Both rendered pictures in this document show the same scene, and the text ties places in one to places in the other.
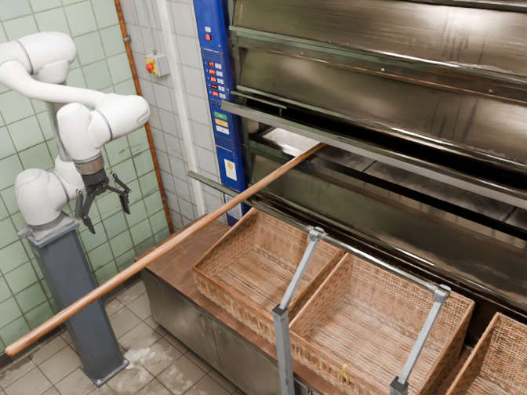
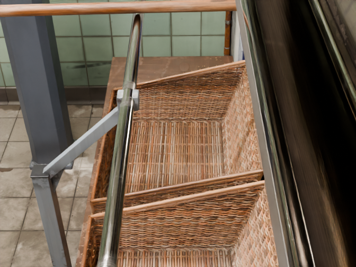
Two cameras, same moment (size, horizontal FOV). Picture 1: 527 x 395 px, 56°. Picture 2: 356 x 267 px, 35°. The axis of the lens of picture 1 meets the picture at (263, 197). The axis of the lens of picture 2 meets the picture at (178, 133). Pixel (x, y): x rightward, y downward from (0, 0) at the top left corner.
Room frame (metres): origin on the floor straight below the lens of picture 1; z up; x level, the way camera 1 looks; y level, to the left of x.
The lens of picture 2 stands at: (0.78, -0.94, 1.86)
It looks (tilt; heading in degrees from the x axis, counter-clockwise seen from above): 39 degrees down; 44
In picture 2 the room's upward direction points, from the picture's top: 1 degrees counter-clockwise
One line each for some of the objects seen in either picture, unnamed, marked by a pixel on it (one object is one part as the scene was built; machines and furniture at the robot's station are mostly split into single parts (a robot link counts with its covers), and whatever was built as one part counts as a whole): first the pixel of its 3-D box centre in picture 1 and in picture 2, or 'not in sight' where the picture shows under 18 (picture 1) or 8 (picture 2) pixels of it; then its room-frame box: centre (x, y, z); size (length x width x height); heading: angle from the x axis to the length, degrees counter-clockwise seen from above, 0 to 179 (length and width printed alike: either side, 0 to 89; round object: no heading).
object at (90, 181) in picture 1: (96, 180); not in sight; (1.39, 0.53, 1.48); 0.08 x 0.07 x 0.09; 132
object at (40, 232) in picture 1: (41, 222); not in sight; (1.86, 1.00, 1.03); 0.22 x 0.18 x 0.06; 134
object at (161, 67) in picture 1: (157, 64); not in sight; (2.58, 0.48, 1.46); 0.10 x 0.07 x 0.10; 43
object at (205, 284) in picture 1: (267, 267); (177, 142); (1.75, 0.01, 0.72); 0.56 x 0.49 x 0.28; 42
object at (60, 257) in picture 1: (79, 303); (37, 70); (1.87, 0.99, 0.50); 0.21 x 0.21 x 1.00; 44
